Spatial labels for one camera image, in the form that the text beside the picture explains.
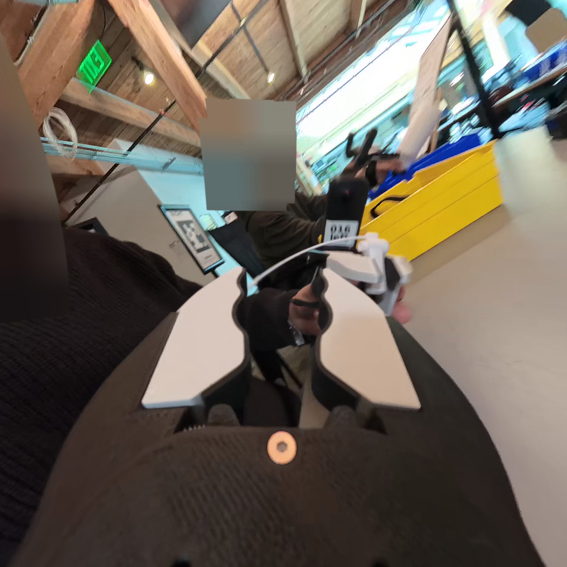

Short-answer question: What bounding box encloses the yellow plastic bin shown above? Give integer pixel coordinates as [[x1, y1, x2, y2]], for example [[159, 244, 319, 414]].
[[358, 141, 503, 262]]

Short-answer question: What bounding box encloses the white cable with plug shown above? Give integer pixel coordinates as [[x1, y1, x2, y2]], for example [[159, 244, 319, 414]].
[[252, 232, 390, 286]]

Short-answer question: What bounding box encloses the blue plastic bin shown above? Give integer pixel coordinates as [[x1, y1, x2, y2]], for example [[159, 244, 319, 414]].
[[381, 133, 483, 189]]

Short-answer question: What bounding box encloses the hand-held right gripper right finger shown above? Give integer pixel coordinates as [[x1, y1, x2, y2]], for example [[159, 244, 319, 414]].
[[311, 268, 422, 410]]

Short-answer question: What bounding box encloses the coiled white wire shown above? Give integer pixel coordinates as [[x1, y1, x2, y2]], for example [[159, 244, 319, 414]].
[[42, 107, 79, 161]]

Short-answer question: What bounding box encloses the framed marker poster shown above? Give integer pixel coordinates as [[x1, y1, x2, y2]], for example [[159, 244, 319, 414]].
[[159, 205, 225, 275]]

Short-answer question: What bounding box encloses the person's black sweater torso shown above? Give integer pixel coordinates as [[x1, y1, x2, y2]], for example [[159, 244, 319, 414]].
[[0, 228, 209, 563]]

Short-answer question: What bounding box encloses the black chair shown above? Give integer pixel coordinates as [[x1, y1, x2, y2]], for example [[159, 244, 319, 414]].
[[210, 217, 267, 277]]

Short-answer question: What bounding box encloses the green exit sign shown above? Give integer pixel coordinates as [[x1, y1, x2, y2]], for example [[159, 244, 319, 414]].
[[76, 39, 112, 95]]

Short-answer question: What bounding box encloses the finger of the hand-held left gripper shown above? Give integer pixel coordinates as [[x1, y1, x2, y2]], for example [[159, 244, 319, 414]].
[[325, 256, 384, 295], [382, 256, 413, 317]]

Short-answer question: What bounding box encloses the black strap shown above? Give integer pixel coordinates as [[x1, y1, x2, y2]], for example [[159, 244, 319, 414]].
[[370, 195, 410, 219]]

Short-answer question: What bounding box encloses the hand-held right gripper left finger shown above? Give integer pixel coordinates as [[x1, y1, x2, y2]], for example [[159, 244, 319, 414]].
[[141, 266, 251, 410]]

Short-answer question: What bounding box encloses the wooden instruction board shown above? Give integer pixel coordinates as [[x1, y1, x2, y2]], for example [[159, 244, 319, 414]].
[[399, 18, 453, 165]]

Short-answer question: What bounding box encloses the black pole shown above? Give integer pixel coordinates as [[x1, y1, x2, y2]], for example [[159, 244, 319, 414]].
[[447, 0, 503, 138]]

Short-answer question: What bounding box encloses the person's left hand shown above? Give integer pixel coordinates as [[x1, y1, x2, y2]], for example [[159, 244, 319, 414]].
[[287, 287, 413, 338]]

